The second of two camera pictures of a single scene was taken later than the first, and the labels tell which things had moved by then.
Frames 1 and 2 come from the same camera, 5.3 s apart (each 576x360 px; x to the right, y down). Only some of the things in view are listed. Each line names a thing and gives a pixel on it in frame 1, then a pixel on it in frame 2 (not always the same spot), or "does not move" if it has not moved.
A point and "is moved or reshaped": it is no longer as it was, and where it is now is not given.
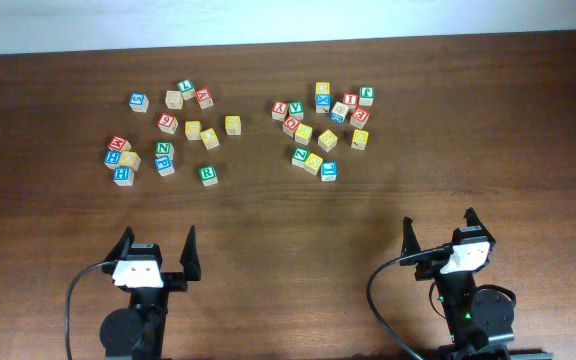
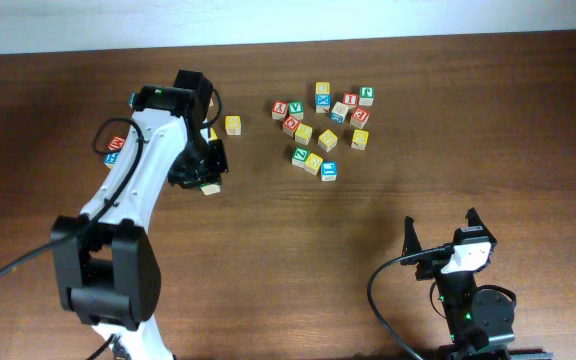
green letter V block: [296, 110] does not move
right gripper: [430, 266] does not move
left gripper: [177, 282] → [214, 175]
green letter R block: [208, 176] is moved or reshaped
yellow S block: [327, 140] does not move
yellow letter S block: [233, 125] does not move
